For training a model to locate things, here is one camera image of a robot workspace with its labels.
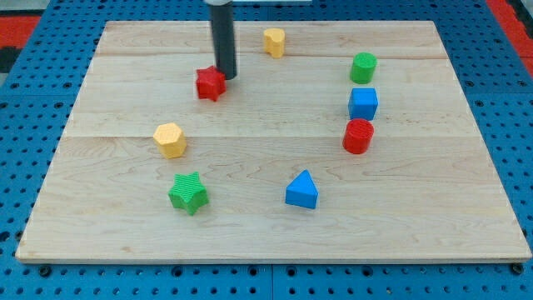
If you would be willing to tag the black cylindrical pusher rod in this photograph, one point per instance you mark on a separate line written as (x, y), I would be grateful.
(223, 37)

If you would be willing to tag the red star block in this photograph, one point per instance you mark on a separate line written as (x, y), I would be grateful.
(210, 83)

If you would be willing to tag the yellow heart block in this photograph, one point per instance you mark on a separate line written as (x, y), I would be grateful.
(274, 41)

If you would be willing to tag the yellow hexagon block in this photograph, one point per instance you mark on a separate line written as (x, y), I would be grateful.
(170, 140)

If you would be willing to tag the green cylinder block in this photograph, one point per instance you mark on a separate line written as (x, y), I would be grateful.
(363, 67)

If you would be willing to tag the blue cube block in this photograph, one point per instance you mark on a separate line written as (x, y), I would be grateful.
(363, 103)

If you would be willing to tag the wooden board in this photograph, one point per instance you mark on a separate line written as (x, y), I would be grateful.
(425, 191)

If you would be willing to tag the green star block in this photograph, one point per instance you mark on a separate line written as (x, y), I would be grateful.
(188, 192)

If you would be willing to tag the red cylinder block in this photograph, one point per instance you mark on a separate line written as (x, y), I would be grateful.
(358, 136)

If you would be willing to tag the blue triangle block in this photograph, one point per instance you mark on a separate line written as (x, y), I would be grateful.
(302, 191)

